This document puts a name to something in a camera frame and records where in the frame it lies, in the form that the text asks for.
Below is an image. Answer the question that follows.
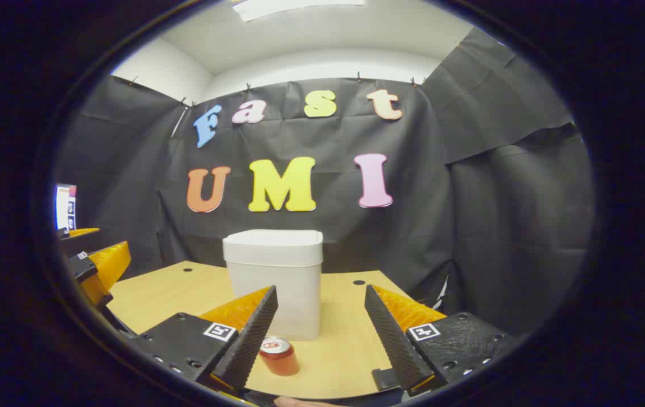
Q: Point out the black backdrop cloth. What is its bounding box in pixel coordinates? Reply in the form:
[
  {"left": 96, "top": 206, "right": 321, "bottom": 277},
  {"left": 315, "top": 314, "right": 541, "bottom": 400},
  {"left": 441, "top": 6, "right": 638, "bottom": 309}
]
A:
[{"left": 54, "top": 27, "right": 595, "bottom": 340}]

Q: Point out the white desktop garbage bin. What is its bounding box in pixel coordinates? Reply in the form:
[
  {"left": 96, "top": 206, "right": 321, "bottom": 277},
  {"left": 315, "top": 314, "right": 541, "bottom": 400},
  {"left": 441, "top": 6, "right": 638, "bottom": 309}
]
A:
[{"left": 222, "top": 229, "right": 324, "bottom": 341}]

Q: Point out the wooden desktop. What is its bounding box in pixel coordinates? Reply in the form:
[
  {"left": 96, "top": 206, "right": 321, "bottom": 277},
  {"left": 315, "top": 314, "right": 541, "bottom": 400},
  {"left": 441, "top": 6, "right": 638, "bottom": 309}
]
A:
[{"left": 106, "top": 260, "right": 447, "bottom": 400}]

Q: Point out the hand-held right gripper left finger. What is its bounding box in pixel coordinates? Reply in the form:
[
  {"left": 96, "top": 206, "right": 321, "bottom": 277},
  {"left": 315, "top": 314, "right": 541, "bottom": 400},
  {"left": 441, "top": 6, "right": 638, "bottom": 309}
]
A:
[{"left": 129, "top": 285, "right": 279, "bottom": 392}]

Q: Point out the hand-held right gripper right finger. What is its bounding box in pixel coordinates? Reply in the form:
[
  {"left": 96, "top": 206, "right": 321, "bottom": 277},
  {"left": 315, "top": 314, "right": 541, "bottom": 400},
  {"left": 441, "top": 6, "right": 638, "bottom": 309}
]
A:
[{"left": 364, "top": 284, "right": 522, "bottom": 397}]

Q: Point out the ceiling light panel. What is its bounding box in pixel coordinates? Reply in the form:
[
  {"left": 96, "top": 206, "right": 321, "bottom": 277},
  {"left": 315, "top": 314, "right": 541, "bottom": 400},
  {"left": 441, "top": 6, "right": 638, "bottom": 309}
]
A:
[{"left": 232, "top": 0, "right": 367, "bottom": 22}]

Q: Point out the red pop can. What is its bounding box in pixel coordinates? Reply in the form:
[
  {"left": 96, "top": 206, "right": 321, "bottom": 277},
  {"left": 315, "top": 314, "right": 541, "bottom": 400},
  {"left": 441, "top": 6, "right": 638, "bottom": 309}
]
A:
[{"left": 259, "top": 336, "right": 300, "bottom": 376}]

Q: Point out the computer monitor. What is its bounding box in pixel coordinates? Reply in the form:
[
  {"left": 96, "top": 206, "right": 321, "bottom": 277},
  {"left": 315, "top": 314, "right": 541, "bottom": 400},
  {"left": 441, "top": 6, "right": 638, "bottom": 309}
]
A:
[{"left": 55, "top": 184, "right": 77, "bottom": 231}]

